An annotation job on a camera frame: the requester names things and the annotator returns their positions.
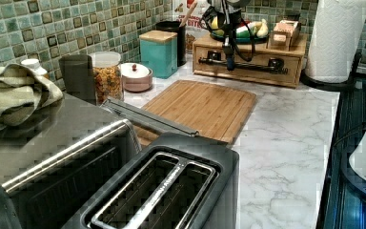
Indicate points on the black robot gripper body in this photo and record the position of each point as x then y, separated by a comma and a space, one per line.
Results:
223, 15

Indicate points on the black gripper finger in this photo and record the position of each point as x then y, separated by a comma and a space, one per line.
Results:
229, 52

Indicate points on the wooden drawer with black handle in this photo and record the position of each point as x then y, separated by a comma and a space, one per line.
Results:
278, 70

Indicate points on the wooden drawer cabinet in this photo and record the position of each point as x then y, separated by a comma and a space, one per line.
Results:
206, 44

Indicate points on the plate of toy fruit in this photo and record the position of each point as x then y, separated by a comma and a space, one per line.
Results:
256, 31

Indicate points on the cereal box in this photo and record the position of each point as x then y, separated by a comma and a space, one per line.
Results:
193, 28

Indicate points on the wooden spoon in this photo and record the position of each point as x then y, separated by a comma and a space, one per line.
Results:
188, 14

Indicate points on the small wooden rack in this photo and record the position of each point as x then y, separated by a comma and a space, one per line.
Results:
284, 35

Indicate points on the bamboo cutting board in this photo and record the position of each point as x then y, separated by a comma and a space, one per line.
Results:
217, 112

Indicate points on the teal box with wooden lid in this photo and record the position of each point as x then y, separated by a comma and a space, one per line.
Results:
158, 51

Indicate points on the pink ceramic lidded pot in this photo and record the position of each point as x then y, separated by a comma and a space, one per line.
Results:
136, 77

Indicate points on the white paper towel roll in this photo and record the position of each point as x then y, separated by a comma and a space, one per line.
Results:
336, 33

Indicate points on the glass jar of cereal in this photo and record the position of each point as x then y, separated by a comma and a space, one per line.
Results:
108, 78

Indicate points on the black paper towel stand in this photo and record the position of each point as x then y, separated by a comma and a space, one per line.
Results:
347, 85

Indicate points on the black toaster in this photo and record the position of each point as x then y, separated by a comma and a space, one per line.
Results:
176, 182

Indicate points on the dark grey canister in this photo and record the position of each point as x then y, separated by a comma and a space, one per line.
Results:
77, 74

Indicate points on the white bottle with cap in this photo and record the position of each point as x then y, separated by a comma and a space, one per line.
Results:
35, 65

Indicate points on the stainless steel toaster oven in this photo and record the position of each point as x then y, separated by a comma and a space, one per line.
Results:
53, 162

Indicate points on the beige folded towel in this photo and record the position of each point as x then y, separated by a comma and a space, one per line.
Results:
22, 92

